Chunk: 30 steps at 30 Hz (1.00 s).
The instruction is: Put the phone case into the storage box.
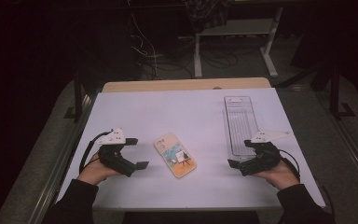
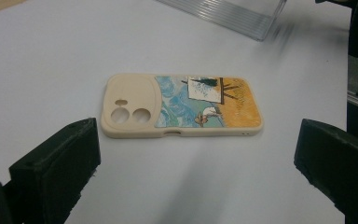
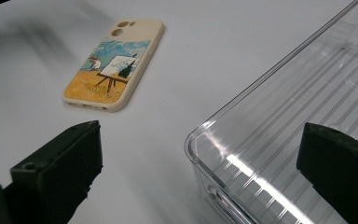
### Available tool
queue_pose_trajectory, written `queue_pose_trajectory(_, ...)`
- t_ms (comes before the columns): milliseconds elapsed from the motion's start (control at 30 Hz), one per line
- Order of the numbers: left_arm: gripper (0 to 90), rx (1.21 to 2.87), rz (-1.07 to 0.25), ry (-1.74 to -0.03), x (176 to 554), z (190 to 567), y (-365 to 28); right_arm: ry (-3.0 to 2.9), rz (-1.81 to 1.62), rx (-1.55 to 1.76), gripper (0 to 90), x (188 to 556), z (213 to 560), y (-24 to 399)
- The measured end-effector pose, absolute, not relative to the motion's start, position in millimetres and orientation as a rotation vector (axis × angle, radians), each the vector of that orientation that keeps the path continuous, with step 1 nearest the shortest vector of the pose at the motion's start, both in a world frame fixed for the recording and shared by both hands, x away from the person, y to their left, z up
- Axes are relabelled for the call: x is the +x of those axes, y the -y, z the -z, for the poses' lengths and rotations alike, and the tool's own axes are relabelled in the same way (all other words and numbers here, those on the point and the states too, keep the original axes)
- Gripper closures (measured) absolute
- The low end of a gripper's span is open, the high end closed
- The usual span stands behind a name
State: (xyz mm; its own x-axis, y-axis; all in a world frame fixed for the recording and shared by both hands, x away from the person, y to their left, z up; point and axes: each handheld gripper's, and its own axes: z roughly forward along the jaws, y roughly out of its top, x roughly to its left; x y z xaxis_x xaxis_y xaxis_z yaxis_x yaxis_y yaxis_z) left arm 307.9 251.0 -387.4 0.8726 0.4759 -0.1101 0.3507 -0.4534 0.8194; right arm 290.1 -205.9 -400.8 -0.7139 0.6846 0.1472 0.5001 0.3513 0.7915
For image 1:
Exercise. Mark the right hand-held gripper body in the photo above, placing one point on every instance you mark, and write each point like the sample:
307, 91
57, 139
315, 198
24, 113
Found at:
267, 155

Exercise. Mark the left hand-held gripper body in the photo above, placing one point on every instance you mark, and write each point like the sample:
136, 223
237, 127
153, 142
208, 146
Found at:
115, 158

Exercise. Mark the clear plastic tray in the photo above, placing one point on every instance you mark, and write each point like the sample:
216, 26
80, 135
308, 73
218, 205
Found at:
240, 121

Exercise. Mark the person's right hand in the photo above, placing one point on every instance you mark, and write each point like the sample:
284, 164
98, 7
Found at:
281, 175

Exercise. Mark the person's left hand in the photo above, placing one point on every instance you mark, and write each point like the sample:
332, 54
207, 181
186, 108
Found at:
93, 171

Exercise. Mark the white table cover board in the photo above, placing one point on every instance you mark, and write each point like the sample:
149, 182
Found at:
174, 112

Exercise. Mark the black metal stand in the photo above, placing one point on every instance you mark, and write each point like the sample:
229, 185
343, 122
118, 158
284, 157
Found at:
78, 93
334, 93

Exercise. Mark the dark plaid cloth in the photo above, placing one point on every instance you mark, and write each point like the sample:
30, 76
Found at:
206, 14

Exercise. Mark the metal floor rail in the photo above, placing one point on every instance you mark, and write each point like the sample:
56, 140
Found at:
357, 158
59, 174

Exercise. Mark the white metal desk frame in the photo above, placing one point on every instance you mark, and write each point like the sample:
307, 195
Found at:
236, 27

